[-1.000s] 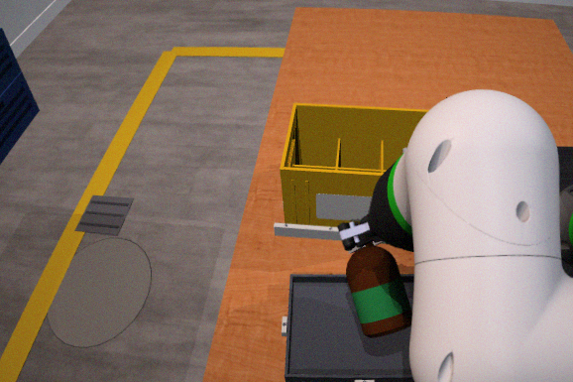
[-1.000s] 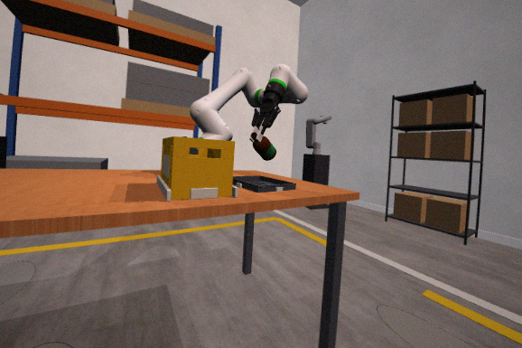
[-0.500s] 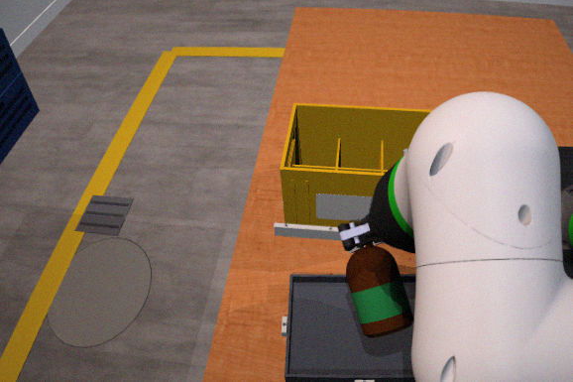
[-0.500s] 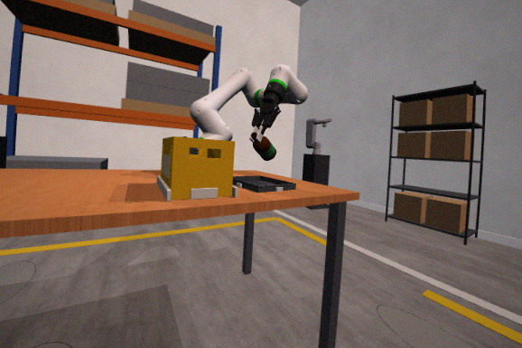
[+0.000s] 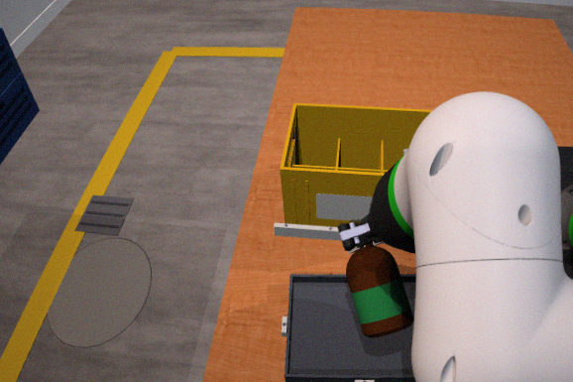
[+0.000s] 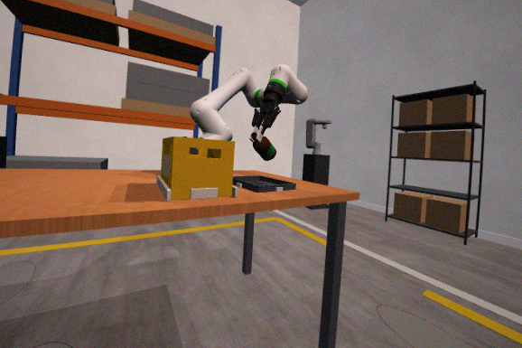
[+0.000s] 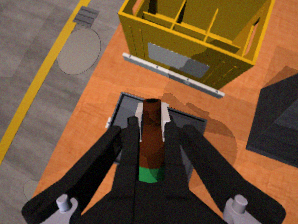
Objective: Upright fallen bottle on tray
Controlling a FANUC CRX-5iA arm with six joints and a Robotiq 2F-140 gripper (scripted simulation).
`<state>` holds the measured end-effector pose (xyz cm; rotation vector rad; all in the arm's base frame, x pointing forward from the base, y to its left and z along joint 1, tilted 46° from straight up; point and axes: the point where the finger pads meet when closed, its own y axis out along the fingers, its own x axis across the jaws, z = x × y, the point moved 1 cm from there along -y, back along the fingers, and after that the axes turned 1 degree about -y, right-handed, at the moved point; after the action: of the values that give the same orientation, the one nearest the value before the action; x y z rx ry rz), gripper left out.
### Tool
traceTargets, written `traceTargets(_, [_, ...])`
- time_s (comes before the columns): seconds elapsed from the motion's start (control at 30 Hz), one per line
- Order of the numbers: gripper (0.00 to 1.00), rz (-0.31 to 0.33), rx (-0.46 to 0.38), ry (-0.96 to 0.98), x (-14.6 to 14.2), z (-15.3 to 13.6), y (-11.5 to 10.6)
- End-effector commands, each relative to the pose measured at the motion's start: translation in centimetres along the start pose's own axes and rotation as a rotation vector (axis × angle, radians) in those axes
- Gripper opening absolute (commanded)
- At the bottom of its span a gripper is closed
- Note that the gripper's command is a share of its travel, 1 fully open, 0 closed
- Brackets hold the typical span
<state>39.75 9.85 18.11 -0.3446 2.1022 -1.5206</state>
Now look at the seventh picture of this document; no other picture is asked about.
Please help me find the brown bottle with green label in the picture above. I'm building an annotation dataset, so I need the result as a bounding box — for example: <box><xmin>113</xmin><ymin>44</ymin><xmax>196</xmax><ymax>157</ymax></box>
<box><xmin>139</xmin><ymin>98</ymin><xmax>164</xmax><ymax>183</ymax></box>

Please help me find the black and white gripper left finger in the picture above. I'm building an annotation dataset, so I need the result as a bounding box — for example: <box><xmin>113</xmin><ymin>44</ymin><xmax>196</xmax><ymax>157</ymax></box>
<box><xmin>21</xmin><ymin>103</ymin><xmax>144</xmax><ymax>224</ymax></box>

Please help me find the yellow crate with dividers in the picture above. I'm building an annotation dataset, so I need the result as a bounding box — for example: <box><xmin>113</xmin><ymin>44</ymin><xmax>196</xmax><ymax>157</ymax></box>
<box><xmin>118</xmin><ymin>0</ymin><xmax>275</xmax><ymax>90</ymax></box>

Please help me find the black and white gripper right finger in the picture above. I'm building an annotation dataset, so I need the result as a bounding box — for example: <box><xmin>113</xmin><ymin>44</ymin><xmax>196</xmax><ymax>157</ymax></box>
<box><xmin>161</xmin><ymin>102</ymin><xmax>286</xmax><ymax>224</ymax></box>

